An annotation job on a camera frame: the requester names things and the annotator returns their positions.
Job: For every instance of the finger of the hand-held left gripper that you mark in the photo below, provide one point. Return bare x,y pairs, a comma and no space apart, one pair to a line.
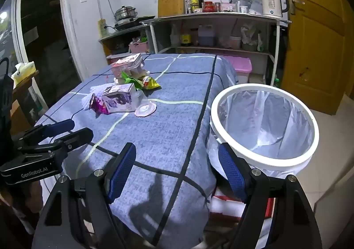
62,125
80,134

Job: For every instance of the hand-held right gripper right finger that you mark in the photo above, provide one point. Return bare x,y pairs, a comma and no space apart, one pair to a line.
232,174

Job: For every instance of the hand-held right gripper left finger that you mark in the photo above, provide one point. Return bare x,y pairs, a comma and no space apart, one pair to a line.
121,174

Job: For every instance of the purple snack wrapper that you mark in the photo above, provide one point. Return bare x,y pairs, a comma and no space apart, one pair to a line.
98,105

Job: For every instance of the white round trash bin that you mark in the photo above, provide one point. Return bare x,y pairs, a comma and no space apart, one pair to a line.
276,161

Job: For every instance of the purple milk carton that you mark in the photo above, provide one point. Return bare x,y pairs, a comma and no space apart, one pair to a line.
117,99

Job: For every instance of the translucent white bin bag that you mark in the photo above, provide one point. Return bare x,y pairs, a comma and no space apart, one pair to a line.
262,116

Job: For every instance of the green snack wrapper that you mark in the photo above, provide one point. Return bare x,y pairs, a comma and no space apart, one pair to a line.
130,81

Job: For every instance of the strawberry milk carton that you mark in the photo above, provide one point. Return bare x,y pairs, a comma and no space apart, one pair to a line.
125,65

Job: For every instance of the yellow snack wrapper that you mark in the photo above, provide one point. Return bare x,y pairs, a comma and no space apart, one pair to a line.
150,83

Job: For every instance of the red white box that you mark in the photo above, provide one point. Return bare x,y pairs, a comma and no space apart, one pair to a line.
229,204

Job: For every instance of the wooden stand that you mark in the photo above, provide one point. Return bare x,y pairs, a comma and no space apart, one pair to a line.
25,99

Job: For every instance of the crumpled white tissue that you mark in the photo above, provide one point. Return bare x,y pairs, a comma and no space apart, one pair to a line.
96,89

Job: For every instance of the blue checked blanket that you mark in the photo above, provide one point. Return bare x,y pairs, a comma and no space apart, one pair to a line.
166,127

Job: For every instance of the yellow tissue box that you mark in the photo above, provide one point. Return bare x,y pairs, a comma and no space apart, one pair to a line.
23,73

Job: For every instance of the green soda bottle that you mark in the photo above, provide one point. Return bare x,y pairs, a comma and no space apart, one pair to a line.
276,82

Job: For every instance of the yellowed power strip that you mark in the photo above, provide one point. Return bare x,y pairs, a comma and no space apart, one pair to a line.
102,29

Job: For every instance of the pink plastic basket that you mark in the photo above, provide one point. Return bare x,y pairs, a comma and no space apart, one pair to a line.
139,47

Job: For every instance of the low wooden shelf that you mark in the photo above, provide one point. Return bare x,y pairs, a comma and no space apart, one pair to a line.
121,34

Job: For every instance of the pink lidded storage box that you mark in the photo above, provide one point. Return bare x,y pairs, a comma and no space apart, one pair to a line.
240,65

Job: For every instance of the black induction cooker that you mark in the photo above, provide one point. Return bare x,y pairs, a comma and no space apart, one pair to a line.
130,24

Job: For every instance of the steel cooking pot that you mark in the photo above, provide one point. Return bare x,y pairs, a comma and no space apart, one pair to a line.
125,14

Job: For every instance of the white plastic tub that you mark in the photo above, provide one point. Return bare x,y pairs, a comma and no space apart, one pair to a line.
235,42

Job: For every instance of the white plastic bottle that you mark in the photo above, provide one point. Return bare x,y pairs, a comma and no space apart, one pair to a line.
174,36

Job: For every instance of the bunch of plastic bags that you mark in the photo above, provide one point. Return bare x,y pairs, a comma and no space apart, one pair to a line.
251,39

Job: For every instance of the plastic jug dark liquid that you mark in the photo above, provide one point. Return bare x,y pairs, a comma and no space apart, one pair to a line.
207,36

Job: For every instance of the soy sauce bottle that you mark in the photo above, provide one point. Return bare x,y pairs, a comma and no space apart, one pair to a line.
185,39

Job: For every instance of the yellow wooden door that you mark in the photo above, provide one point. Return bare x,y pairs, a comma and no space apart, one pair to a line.
312,44

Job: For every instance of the white kitchen shelf unit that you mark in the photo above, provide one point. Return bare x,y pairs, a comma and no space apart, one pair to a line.
210,16

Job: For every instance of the pink utensil box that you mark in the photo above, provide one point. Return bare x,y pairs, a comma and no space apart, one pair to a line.
229,7

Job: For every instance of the red lidded jar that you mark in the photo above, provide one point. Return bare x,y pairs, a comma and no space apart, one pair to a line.
208,7

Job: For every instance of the clear plastic container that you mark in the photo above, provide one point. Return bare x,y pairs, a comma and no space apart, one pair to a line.
249,4

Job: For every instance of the green glass bottle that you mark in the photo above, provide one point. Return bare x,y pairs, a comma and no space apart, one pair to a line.
195,3

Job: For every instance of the white electric kettle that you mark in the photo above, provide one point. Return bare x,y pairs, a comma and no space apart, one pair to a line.
272,3

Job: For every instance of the dark sauce bottle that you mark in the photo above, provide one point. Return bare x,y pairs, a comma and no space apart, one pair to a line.
201,0

